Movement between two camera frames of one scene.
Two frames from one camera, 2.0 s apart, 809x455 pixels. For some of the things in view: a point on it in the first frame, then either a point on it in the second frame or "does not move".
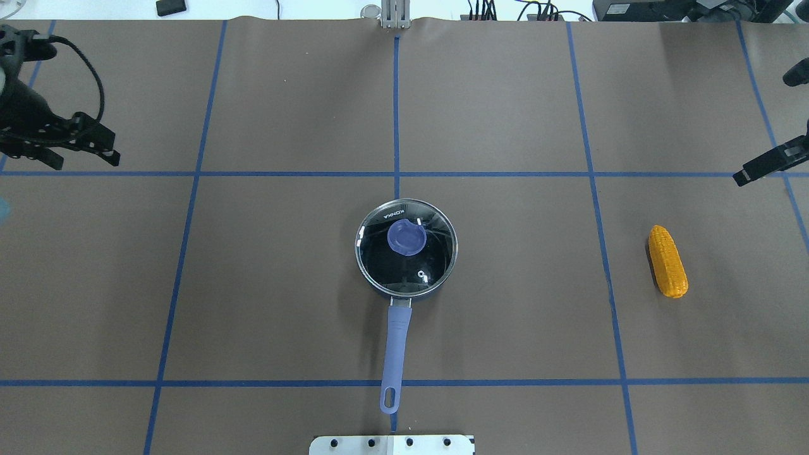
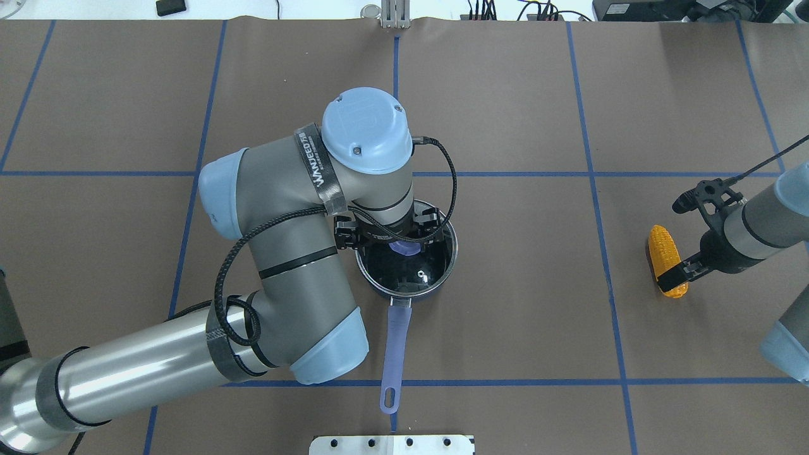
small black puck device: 167,7 does not move
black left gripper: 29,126 → 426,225
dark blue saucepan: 405,248 does not move
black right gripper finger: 789,155 → 715,247
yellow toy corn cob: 667,261 does not move
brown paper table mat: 614,291 does not move
